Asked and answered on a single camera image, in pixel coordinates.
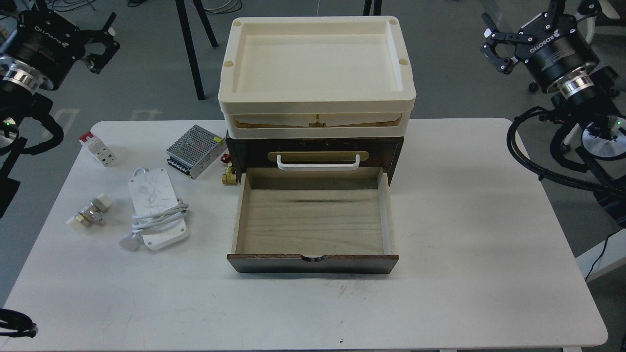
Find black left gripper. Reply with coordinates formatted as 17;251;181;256
1;10;120;91

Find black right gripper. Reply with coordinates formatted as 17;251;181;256
481;13;599;93

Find white power strip with cable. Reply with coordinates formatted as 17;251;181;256
119;167;189;251

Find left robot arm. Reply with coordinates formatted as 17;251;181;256
0;0;119;213

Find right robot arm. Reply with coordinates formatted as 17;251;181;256
481;0;625;160

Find black table legs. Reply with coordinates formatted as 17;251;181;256
174;0;219;101

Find red white circuit breaker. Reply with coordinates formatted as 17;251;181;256
79;131;116;167

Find metal mesh power supply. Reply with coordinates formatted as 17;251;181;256
166;125;227;179

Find metal fitting with white caps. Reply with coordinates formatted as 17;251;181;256
66;193;114;232

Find cream plastic tray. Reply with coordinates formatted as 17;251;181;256
218;16;416;139

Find open wooden drawer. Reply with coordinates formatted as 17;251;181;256
226;168;399;274

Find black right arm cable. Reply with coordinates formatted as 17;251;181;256
507;107;626;197

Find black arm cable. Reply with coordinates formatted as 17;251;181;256
507;107;626;197
0;309;38;339

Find brass valve red handle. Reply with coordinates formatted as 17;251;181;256
221;153;239;186

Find white drawer handle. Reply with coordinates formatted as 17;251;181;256
276;154;360;171

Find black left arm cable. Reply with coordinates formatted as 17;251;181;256
0;309;38;339

